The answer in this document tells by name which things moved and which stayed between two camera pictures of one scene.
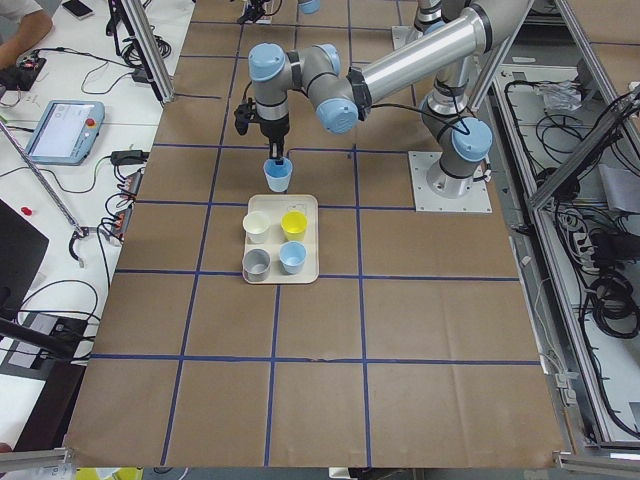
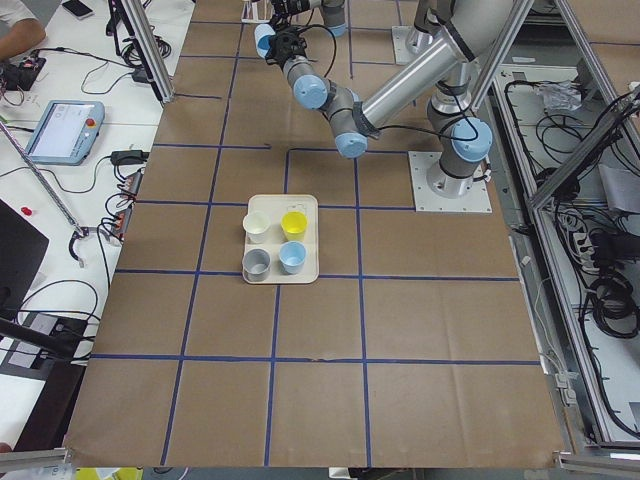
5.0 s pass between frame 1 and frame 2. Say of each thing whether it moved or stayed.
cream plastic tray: stayed
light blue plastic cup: stayed
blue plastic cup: moved
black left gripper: moved
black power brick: stayed
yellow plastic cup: stayed
